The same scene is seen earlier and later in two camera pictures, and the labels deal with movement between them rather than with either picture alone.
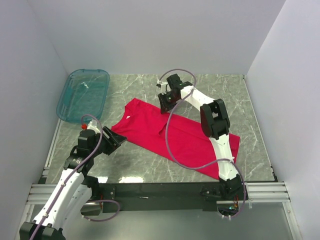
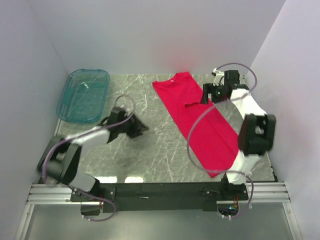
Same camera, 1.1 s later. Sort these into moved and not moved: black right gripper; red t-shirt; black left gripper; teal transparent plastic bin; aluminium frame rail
Moved: black right gripper; red t-shirt; black left gripper
Not moved: teal transparent plastic bin; aluminium frame rail
